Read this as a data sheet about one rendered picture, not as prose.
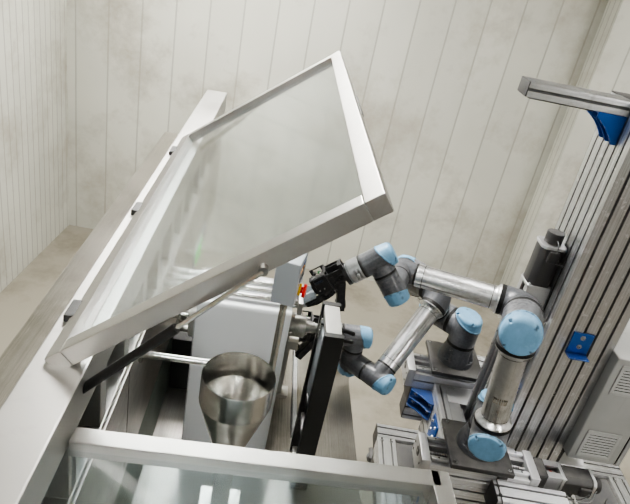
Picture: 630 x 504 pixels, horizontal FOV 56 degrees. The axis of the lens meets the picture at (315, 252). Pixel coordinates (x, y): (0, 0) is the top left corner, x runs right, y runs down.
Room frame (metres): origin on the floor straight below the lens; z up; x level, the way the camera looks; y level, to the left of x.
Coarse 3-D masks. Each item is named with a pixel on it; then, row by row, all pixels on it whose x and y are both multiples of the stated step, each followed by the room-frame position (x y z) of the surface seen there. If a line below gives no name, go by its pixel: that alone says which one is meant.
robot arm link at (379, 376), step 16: (432, 304) 1.77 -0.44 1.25; (448, 304) 1.79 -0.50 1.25; (416, 320) 1.73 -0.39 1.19; (432, 320) 1.74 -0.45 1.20; (400, 336) 1.69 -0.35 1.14; (416, 336) 1.69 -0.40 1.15; (384, 352) 1.66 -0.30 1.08; (400, 352) 1.65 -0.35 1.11; (368, 368) 1.61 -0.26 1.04; (384, 368) 1.60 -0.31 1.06; (368, 384) 1.58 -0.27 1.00; (384, 384) 1.55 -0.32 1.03
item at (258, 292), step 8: (256, 280) 1.34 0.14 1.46; (248, 288) 1.30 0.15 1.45; (256, 288) 1.30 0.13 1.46; (264, 288) 1.31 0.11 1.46; (216, 296) 1.25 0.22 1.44; (232, 296) 1.26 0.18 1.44; (240, 296) 1.26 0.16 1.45; (248, 296) 1.26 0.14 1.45; (256, 296) 1.26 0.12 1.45; (264, 296) 1.27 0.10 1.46; (264, 304) 1.26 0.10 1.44; (272, 304) 1.27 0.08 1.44; (296, 304) 1.27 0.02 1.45
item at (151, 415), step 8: (176, 320) 1.54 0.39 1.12; (168, 344) 1.42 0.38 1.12; (168, 352) 1.43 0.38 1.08; (160, 368) 1.31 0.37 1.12; (168, 368) 1.46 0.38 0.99; (160, 376) 1.32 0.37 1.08; (168, 376) 1.48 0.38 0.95; (160, 384) 1.33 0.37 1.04; (152, 392) 1.21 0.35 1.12; (160, 392) 1.34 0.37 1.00; (152, 400) 1.22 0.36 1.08; (160, 400) 1.35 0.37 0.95; (152, 408) 1.23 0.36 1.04; (160, 408) 1.37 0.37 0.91; (144, 416) 1.12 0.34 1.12; (152, 416) 1.24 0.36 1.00; (144, 424) 1.13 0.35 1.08; (152, 424) 1.25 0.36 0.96; (144, 432) 1.13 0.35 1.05; (152, 432) 1.26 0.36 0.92
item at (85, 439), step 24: (96, 432) 0.60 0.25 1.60; (120, 432) 0.61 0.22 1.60; (144, 456) 0.58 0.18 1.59; (168, 456) 0.59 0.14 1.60; (192, 456) 0.59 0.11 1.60; (216, 456) 0.60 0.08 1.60; (240, 456) 0.61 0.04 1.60; (264, 456) 0.62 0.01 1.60; (288, 456) 0.63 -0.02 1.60; (312, 456) 0.64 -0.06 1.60; (360, 480) 0.62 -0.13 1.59; (384, 480) 0.62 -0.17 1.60; (408, 480) 0.63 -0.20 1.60; (432, 480) 0.64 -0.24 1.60
